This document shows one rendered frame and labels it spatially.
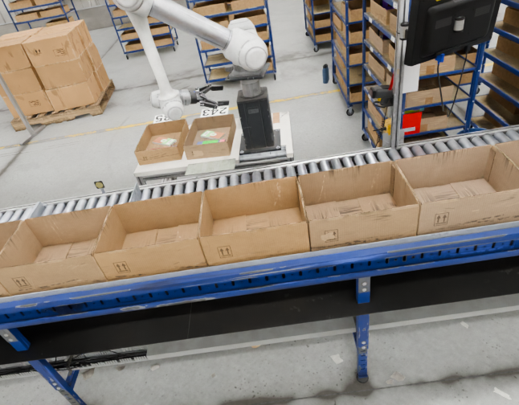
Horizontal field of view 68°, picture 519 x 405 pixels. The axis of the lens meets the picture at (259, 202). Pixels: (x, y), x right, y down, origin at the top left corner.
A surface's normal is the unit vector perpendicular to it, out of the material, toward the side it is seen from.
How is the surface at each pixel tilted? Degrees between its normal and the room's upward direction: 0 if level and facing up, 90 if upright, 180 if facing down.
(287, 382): 0
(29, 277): 90
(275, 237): 90
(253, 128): 90
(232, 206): 89
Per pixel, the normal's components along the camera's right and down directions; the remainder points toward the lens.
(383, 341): -0.15, -0.78
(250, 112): -0.02, 0.62
